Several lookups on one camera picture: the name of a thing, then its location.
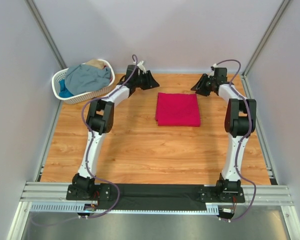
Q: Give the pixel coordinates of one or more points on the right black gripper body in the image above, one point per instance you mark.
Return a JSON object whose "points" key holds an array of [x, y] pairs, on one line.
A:
{"points": [[205, 83]]}

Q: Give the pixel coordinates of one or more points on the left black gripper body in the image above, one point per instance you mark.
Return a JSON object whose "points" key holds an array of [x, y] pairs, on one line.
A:
{"points": [[147, 79]]}

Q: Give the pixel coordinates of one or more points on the red t shirt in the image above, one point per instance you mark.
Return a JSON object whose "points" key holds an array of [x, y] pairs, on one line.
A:
{"points": [[177, 110]]}

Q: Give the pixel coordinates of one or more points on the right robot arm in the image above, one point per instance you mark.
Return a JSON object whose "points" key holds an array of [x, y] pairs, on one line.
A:
{"points": [[239, 123]]}

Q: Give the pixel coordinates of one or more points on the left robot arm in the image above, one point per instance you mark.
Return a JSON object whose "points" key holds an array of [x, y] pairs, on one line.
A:
{"points": [[99, 122]]}

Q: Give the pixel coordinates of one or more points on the beige garment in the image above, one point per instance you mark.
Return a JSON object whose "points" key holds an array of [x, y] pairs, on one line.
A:
{"points": [[96, 63]]}

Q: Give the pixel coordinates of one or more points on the grey blue shirt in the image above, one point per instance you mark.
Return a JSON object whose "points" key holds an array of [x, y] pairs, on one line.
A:
{"points": [[85, 78]]}

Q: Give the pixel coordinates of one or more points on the bright blue garment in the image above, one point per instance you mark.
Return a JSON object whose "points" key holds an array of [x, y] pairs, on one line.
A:
{"points": [[64, 92]]}

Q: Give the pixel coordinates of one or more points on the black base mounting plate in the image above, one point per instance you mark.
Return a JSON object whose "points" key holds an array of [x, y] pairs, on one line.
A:
{"points": [[157, 196]]}

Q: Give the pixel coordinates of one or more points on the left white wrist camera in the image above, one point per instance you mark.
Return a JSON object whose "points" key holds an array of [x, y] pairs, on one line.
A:
{"points": [[141, 65]]}

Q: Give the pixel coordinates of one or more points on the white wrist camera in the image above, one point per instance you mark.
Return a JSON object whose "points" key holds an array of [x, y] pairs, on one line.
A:
{"points": [[213, 67], [141, 65]]}

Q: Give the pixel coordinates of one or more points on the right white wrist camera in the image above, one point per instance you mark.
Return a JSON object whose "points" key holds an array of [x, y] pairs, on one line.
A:
{"points": [[213, 67]]}

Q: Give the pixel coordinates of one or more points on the right aluminium corner post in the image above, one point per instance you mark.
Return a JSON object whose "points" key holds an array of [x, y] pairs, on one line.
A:
{"points": [[267, 35]]}

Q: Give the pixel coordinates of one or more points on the aluminium corner post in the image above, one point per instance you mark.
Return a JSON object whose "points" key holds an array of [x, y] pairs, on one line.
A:
{"points": [[46, 33], [267, 35]]}

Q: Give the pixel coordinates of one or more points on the slotted grey cable duct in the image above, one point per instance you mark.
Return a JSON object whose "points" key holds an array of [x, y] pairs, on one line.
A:
{"points": [[85, 208]]}

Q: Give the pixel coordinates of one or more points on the left aluminium corner post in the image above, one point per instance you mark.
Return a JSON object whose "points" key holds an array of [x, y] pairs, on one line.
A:
{"points": [[46, 33]]}

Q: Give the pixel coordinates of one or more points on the aluminium frame rail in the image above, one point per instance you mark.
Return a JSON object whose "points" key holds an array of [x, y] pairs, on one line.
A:
{"points": [[36, 191]]}

